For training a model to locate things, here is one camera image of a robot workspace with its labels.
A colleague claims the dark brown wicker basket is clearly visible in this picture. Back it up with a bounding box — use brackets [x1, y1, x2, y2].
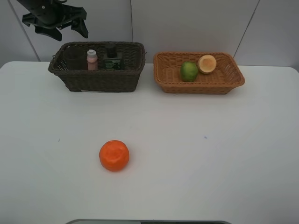
[48, 42, 146, 92]

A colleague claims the pink bottle white cap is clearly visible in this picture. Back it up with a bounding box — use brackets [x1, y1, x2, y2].
[87, 49, 98, 70]

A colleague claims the red yellow peach fruit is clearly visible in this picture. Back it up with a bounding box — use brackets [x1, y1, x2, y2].
[198, 55, 217, 74]

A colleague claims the orange tangerine fruit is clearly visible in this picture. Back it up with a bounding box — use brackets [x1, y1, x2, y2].
[99, 140, 130, 172]

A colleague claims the orange wicker basket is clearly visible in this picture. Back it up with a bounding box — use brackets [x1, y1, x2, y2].
[154, 51, 245, 94]

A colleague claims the green lime fruit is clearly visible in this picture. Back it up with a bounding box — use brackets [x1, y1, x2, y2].
[180, 61, 199, 82]

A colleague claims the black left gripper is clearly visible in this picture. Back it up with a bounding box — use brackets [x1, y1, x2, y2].
[18, 0, 89, 41]

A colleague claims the translucent purple plastic cup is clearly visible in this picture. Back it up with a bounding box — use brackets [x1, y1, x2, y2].
[63, 47, 87, 70]

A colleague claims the dark green pump bottle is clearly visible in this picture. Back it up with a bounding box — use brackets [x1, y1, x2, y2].
[103, 44, 124, 70]

